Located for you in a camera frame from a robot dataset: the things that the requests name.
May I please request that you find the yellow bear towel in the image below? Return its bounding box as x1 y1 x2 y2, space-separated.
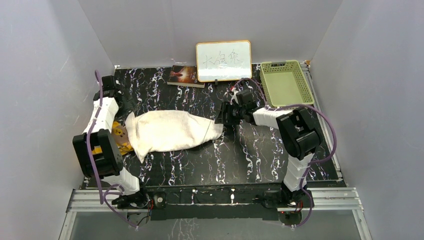
106 121 134 156

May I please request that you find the small whiteboard orange frame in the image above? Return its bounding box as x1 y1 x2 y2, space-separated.
195 40 253 83

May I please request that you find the white towel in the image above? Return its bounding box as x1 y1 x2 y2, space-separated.
124 110 224 163

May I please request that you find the black base frame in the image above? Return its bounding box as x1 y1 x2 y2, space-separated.
147 183 304 221

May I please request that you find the dark paperback book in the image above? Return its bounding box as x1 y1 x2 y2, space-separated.
166 65 205 88

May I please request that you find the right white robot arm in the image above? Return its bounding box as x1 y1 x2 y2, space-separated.
215 90 323 207

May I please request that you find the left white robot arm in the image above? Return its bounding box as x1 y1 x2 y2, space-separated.
72 72 150 208

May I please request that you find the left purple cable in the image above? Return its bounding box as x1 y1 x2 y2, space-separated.
86 69 140 231

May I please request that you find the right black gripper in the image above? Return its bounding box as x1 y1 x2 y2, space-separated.
215 102 245 126

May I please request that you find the green plastic basket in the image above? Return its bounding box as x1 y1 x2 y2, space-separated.
260 60 315 108

